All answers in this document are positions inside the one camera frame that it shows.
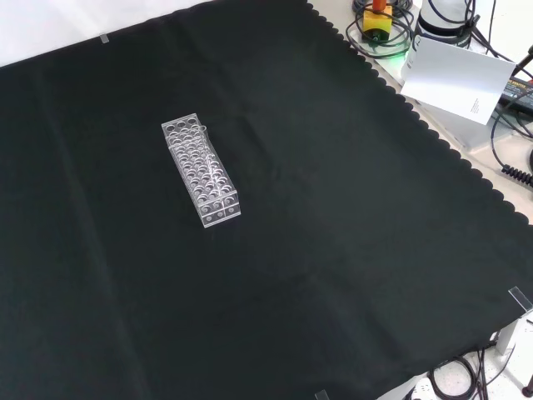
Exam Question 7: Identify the clear test tube rack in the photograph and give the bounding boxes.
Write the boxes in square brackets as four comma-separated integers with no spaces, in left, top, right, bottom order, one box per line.
[161,112,243,229]

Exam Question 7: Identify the black cloth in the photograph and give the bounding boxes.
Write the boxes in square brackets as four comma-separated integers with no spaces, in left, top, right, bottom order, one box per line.
[0,0,533,400]

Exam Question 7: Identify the yellow stop button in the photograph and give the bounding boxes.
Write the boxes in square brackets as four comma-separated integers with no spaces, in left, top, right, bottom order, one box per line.
[361,0,394,43]

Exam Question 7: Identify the white board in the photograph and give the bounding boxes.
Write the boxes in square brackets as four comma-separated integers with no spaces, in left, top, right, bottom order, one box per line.
[400,34,517,126]

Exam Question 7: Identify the white power strip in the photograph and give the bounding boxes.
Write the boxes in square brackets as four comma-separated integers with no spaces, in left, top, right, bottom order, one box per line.
[401,376,436,400]

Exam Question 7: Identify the black power adapter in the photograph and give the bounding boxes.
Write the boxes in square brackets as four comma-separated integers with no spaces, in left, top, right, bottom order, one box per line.
[498,76,533,113]

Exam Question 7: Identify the white box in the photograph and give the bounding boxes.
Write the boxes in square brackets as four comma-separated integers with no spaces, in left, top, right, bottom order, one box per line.
[495,315,533,356]

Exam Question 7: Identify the pale grey base plate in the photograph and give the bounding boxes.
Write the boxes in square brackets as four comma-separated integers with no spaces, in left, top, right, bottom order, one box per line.
[373,52,493,152]

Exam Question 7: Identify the black cable loops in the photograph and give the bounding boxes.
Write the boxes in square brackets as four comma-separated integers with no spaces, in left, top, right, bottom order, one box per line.
[345,0,419,58]

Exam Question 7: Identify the thin black cable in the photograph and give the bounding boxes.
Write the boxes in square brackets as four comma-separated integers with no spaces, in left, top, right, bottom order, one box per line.
[488,102,533,168]

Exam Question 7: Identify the coiled black cable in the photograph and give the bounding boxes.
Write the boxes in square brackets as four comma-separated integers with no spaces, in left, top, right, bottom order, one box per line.
[501,163,533,187]

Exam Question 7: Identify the black cable bundle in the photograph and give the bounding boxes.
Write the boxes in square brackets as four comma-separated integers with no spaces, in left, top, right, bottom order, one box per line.
[427,344,533,400]

